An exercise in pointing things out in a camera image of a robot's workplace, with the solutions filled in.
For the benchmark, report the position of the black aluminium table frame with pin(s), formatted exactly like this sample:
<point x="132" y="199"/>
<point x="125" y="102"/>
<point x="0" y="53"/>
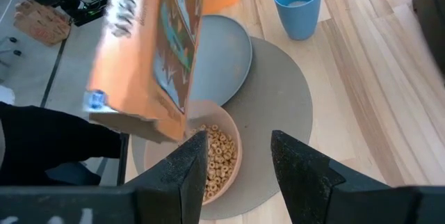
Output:
<point x="122" y="161"/>

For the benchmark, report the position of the blue plastic cup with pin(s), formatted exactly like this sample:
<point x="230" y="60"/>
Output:
<point x="299" y="18"/>

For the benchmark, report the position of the brown cardboard piece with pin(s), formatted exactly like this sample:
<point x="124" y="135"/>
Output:
<point x="41" y="22"/>

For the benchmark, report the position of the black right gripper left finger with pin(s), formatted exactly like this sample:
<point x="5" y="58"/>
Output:
<point x="180" y="182"/>

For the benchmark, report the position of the cereal rings heap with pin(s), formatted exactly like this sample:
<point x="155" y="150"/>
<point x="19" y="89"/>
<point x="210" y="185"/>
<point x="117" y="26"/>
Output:
<point x="220" y="161"/>

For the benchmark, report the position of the grey-blue round plate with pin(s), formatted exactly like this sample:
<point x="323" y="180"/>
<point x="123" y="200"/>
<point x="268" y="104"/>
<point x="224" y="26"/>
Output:
<point x="222" y="60"/>

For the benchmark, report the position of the pink bowl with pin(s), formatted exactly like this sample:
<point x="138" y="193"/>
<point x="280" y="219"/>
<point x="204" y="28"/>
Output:
<point x="229" y="126"/>

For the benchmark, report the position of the grey round placemat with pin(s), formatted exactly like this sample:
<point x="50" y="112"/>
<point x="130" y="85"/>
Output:
<point x="274" y="95"/>

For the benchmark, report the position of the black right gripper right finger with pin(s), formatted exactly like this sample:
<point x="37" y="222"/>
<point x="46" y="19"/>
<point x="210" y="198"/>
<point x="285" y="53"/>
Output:
<point x="306" y="182"/>

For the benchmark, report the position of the black bulky object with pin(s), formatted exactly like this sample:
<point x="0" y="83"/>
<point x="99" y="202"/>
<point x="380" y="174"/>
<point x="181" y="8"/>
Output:
<point x="45" y="140"/>

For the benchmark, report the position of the black two-slot toaster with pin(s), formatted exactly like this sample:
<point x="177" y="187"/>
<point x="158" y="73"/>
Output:
<point x="432" y="18"/>

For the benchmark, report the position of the orange Cheerios cereal box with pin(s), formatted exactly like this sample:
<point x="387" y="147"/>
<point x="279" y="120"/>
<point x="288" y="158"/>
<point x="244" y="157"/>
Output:
<point x="139" y="60"/>

